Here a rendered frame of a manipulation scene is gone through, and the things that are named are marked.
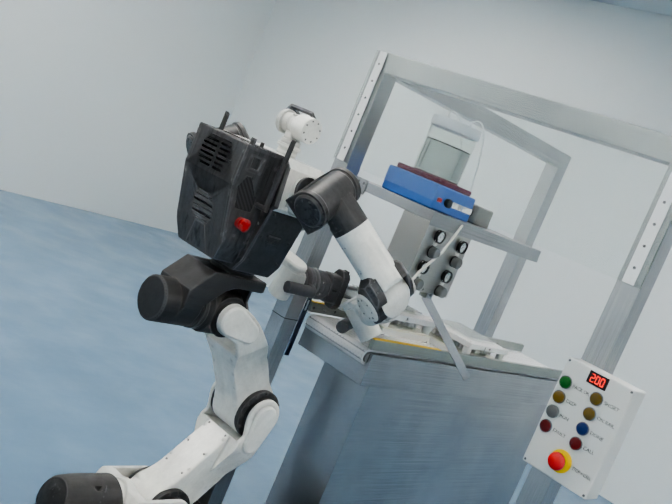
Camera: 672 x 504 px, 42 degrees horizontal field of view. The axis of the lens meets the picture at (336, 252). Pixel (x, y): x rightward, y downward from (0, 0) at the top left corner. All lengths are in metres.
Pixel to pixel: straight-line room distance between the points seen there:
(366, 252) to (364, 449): 0.95
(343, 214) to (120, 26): 5.67
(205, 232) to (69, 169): 5.55
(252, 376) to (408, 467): 0.86
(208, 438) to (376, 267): 0.74
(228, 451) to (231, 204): 0.73
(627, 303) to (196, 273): 1.00
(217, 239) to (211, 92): 6.12
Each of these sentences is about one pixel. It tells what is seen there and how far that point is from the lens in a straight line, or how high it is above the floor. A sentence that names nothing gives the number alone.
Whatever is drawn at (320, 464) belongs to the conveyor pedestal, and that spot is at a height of 0.42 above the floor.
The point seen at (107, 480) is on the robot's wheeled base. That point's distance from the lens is 2.32.
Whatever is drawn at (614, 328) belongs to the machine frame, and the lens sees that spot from 2.06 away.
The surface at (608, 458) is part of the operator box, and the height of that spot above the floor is 0.95.
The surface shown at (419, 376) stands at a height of 0.78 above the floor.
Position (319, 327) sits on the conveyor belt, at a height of 0.82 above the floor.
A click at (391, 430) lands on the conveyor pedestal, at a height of 0.57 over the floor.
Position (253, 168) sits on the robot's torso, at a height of 1.22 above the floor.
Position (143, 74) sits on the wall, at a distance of 7.73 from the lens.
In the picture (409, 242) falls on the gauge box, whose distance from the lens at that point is 2.46.
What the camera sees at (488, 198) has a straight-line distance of 2.27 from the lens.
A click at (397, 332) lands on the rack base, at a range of 2.61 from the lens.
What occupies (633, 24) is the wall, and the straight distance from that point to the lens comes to 6.20.
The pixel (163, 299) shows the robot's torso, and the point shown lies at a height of 0.85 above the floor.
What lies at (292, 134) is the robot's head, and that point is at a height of 1.32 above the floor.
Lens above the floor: 1.34
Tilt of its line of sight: 7 degrees down
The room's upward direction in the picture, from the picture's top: 23 degrees clockwise
